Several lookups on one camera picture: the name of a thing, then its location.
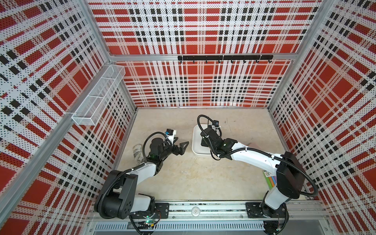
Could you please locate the black hook rail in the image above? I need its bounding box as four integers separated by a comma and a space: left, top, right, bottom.
177, 55, 274, 62

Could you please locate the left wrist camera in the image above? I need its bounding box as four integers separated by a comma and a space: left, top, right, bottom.
165, 129, 177, 145

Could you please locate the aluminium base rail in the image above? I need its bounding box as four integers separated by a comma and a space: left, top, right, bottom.
85, 200, 330, 233

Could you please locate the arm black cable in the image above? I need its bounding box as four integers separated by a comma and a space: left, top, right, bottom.
96, 131, 174, 219
197, 114, 319, 198

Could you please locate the green colourful card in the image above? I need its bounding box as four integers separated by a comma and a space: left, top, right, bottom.
263, 171, 277, 190

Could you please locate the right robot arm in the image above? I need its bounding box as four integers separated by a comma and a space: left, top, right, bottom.
200, 127, 305, 218

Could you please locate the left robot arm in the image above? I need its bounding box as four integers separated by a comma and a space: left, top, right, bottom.
94, 138, 189, 219

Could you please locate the white wire mesh basket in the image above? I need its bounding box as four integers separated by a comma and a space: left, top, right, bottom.
72, 65, 125, 126

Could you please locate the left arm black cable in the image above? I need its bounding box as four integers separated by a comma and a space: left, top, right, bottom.
96, 131, 174, 219

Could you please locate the white plastic bin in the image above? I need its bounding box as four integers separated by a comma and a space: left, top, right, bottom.
192, 124, 211, 157

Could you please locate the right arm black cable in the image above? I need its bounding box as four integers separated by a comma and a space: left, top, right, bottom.
197, 114, 319, 198

